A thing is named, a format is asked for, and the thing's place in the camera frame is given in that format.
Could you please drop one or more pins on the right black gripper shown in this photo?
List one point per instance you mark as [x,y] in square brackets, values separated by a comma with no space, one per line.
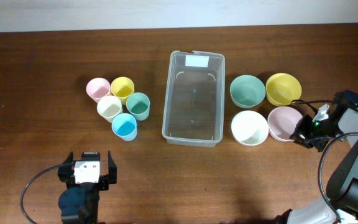
[301,135]

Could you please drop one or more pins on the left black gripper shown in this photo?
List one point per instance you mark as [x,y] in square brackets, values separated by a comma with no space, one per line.
[64,172]

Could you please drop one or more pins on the pink bowl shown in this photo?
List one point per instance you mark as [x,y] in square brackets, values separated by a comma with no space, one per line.
[282,122]

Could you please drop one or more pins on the yellow bowl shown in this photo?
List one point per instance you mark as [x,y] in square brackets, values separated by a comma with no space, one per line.
[282,89]

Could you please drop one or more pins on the white bowl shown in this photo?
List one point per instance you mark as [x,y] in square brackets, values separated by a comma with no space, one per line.
[249,128]

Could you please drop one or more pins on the green bowl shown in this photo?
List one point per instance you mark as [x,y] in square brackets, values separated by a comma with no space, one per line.
[247,91]

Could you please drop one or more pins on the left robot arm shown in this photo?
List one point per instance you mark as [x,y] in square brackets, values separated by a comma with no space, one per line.
[79,202]

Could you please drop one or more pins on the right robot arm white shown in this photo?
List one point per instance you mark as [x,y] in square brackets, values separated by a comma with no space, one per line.
[338,202]

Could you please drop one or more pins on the clear plastic container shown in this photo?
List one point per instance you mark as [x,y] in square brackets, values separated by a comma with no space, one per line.
[195,98]

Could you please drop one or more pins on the blue cup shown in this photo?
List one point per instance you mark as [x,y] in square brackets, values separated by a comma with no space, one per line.
[125,126]

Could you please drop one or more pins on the cream cup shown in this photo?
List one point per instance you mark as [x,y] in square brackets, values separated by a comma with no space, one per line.
[109,107]

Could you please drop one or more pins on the pink cup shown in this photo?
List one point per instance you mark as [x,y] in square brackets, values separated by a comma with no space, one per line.
[98,88]

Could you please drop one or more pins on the green cup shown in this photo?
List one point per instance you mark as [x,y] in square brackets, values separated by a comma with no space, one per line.
[138,104]

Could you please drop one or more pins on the yellow cup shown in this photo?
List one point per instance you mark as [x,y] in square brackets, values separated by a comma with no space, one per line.
[122,87]

